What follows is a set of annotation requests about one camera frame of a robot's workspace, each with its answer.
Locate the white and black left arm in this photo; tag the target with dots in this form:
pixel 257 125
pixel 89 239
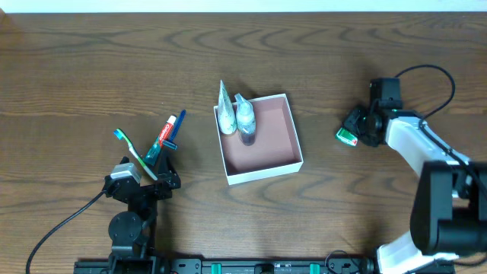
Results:
pixel 132 232

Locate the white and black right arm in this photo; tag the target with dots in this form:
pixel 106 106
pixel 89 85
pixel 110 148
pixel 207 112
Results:
pixel 448 218

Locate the green and blue toothbrush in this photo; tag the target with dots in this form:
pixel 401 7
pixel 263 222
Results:
pixel 122 136

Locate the red Colgate toothpaste tube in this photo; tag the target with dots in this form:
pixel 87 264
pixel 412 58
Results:
pixel 152 155

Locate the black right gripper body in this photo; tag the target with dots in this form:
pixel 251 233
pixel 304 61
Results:
pixel 355 124

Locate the white Pantene bamboo tube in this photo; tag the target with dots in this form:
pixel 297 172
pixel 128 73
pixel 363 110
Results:
pixel 225 112

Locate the black mounting rail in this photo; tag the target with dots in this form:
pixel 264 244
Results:
pixel 197 266

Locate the blue foaming soap pump bottle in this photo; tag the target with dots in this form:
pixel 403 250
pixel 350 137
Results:
pixel 246 120

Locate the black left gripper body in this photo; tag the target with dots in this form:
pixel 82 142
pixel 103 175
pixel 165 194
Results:
pixel 148 189

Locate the green Dettol soap box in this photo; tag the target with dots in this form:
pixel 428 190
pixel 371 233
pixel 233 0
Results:
pixel 346 137

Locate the blue disposable razor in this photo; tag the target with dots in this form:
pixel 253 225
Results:
pixel 169 142

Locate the white box with pink interior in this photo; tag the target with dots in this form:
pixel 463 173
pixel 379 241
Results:
pixel 276 150

